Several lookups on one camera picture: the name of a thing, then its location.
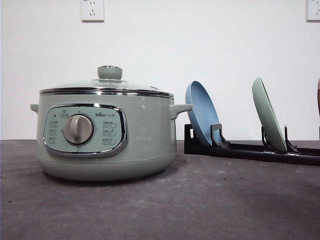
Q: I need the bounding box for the glass steamer lid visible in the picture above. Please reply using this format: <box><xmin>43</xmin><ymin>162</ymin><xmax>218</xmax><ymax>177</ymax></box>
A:
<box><xmin>39</xmin><ymin>65</ymin><xmax>174</xmax><ymax>98</ymax></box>

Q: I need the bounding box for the green plate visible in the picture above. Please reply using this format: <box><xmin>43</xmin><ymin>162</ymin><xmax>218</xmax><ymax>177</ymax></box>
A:
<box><xmin>252</xmin><ymin>77</ymin><xmax>288</xmax><ymax>153</ymax></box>

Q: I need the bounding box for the blue plate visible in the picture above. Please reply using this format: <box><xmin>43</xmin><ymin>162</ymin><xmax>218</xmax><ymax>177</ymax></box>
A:
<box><xmin>185</xmin><ymin>80</ymin><xmax>220</xmax><ymax>146</ymax></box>

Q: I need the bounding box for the green electric steamer pot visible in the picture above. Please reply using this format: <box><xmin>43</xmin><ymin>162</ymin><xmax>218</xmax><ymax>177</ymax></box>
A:
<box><xmin>30</xmin><ymin>93</ymin><xmax>193</xmax><ymax>182</ymax></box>

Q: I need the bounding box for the black dish rack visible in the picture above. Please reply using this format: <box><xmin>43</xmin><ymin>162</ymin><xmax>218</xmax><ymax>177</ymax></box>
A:
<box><xmin>184</xmin><ymin>124</ymin><xmax>320</xmax><ymax>166</ymax></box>

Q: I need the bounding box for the dark brown object at edge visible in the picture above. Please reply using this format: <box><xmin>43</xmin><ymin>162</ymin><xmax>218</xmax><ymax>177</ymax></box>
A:
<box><xmin>317</xmin><ymin>77</ymin><xmax>320</xmax><ymax>139</ymax></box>

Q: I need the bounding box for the left white wall socket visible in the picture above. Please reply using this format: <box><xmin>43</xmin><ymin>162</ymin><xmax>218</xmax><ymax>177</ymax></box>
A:
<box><xmin>81</xmin><ymin>0</ymin><xmax>105</xmax><ymax>24</ymax></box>

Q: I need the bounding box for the white wall socket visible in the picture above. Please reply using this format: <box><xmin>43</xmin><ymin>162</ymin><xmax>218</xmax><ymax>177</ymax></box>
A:
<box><xmin>81</xmin><ymin>0</ymin><xmax>105</xmax><ymax>24</ymax></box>
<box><xmin>305</xmin><ymin>0</ymin><xmax>320</xmax><ymax>24</ymax></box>

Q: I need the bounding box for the right white wall socket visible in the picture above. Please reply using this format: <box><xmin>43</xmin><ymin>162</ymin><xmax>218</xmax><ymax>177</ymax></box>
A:
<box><xmin>305</xmin><ymin>0</ymin><xmax>320</xmax><ymax>24</ymax></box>

